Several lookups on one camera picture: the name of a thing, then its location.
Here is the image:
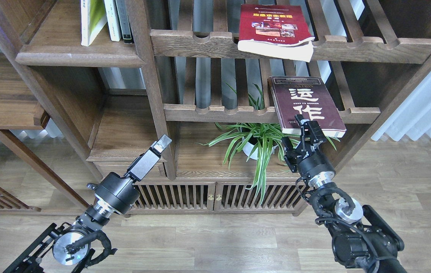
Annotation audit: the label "maroon book white characters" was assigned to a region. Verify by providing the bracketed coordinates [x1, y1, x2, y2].
[268, 76, 346, 138]

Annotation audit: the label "dark green upright book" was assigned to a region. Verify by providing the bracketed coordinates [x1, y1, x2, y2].
[116, 0, 134, 44]

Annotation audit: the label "yellow green book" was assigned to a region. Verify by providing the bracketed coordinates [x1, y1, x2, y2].
[80, 0, 107, 46]

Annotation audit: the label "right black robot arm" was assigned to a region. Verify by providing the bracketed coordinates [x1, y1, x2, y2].
[282, 115, 405, 273]

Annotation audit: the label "red book on top shelf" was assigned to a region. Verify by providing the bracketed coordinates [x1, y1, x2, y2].
[237, 4, 314, 62]

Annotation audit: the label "dark wooden bookshelf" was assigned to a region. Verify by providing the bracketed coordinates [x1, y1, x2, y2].
[0, 0, 431, 197]

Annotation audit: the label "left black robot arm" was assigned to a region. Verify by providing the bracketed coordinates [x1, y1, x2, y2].
[5, 135, 172, 273]

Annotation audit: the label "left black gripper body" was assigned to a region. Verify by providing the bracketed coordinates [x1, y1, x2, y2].
[87, 172, 140, 217]

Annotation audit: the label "white plant pot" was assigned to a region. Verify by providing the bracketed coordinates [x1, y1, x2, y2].
[242, 135, 277, 161]

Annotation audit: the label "green spider plant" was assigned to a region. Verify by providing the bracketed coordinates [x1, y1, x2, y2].
[207, 77, 346, 204]

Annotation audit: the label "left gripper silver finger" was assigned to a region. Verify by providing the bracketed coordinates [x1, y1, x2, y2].
[126, 135, 172, 181]

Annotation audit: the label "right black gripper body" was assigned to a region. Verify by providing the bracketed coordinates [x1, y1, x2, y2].
[284, 121, 335, 182]

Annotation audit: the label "white upright book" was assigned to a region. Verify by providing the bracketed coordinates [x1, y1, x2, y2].
[104, 0, 122, 42]

